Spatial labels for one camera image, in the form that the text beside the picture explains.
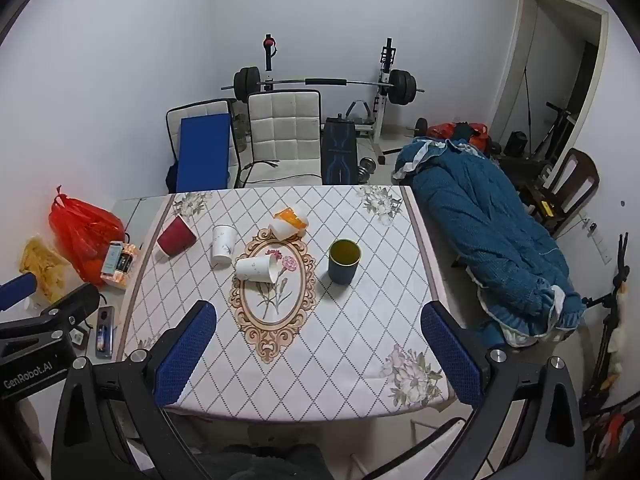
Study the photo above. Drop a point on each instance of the red plastic bag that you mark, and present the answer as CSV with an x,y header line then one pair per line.
x,y
85,232

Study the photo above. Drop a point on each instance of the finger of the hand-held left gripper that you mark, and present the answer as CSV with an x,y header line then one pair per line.
x,y
15,290
75,304

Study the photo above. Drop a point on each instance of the floral diamond pattern tablecloth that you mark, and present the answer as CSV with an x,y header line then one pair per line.
x,y
325,335

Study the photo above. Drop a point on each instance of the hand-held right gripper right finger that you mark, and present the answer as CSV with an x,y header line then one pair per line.
x,y
452,355

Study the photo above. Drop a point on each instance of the brown wooden chair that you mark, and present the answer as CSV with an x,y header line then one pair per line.
x,y
580,180

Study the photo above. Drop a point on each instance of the yellow plastic bag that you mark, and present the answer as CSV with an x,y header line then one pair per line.
x,y
42,267

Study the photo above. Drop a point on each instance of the black smartphone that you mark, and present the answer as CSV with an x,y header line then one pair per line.
x,y
105,332

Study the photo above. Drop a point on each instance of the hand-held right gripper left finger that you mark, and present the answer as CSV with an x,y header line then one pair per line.
x,y
184,355

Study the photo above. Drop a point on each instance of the white weight bench rack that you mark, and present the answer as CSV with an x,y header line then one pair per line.
x,y
385,85

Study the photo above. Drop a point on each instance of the red cup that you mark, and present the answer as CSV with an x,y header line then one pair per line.
x,y
175,236

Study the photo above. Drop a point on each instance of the black tripod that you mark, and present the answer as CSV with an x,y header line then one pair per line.
x,y
615,300

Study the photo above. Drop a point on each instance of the dark blue cup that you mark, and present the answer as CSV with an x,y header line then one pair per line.
x,y
343,267

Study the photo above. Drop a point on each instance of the grey dumbbell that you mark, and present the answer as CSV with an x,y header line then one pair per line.
x,y
367,167

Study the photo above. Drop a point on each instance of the black speaker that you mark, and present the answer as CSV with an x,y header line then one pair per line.
x,y
516,143

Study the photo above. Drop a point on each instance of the small printed box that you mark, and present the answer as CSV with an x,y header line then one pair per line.
x,y
119,264

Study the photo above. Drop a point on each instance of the black barbell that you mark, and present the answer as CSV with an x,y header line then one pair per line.
x,y
320,81

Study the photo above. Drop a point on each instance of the black blue bench pad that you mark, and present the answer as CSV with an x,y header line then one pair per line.
x,y
339,152

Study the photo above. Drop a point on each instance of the white door frame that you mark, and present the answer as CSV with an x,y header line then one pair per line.
x,y
517,60

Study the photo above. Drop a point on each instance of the white orange paper cup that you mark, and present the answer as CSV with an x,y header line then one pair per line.
x,y
289,221

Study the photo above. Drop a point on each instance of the black scooter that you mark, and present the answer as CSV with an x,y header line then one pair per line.
x,y
552,132

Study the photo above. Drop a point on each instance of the blue mat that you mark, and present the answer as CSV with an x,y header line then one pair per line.
x,y
205,150

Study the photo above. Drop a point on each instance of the dark cloth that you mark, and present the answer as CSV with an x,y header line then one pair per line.
x,y
265,462

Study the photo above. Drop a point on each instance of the blue quilt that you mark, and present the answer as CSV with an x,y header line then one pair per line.
x,y
480,230

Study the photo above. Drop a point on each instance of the white quilted chair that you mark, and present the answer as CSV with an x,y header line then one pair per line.
x,y
285,130
172,125

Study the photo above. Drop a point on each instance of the wall socket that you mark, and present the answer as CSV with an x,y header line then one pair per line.
x,y
591,226

